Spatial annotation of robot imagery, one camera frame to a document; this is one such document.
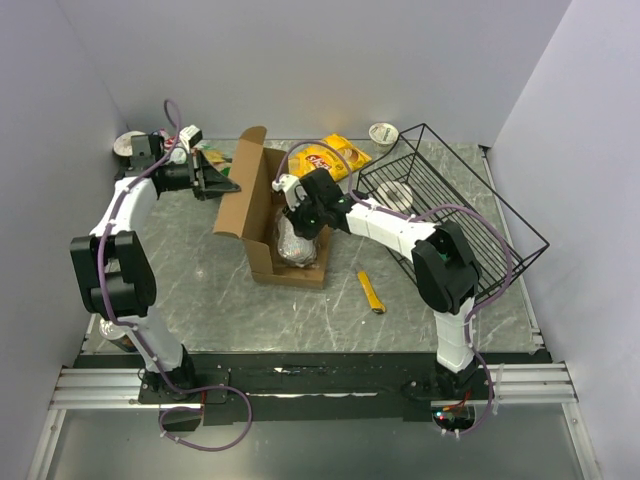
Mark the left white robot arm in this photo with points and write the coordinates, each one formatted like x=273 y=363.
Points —
x=115 y=278

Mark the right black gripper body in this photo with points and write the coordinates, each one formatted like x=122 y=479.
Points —
x=307 y=218

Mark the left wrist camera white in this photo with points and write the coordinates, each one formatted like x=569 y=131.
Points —
x=190 y=136

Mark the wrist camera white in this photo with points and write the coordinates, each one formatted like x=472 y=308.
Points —
x=290 y=187
x=190 y=136

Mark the brown cardboard express box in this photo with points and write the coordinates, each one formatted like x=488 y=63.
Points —
x=250 y=215

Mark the yellow chips bag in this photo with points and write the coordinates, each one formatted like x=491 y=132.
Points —
x=314 y=157

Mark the green white chips bag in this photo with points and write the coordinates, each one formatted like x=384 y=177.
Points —
x=206 y=152

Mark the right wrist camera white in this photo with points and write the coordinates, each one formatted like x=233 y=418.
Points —
x=290 y=187

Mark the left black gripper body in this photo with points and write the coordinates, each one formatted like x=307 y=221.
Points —
x=198 y=184

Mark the brown can at edge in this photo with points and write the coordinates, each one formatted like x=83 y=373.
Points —
x=116 y=336

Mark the cup inside wire basket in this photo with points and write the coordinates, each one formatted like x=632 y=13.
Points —
x=396 y=196

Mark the aluminium rail frame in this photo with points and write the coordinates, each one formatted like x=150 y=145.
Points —
x=116 y=389

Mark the yogurt cup at back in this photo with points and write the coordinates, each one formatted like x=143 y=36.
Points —
x=383 y=135

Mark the bubble item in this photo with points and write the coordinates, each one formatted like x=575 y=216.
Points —
x=294 y=251

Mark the yogurt cup upright corner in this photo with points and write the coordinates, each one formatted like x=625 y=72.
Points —
x=122 y=146

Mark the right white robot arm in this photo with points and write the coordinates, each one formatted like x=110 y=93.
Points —
x=446 y=270

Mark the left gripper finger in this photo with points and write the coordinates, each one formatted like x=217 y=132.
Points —
x=217 y=189
x=211 y=176

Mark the yellow utility knife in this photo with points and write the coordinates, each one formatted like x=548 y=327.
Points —
x=376 y=305

